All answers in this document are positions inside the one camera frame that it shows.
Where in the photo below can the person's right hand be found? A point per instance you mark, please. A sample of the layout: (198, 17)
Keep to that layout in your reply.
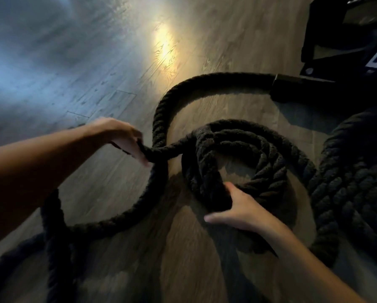
(242, 211)

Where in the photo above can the person's left hand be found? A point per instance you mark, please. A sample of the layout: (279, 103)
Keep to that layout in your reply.
(120, 134)

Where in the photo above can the person's right forearm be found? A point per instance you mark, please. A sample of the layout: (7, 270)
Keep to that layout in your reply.
(311, 268)

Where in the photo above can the person's left forearm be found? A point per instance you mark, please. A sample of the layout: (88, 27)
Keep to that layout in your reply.
(33, 176)

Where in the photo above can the black gym rack base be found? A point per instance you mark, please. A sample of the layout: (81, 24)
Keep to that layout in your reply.
(333, 59)

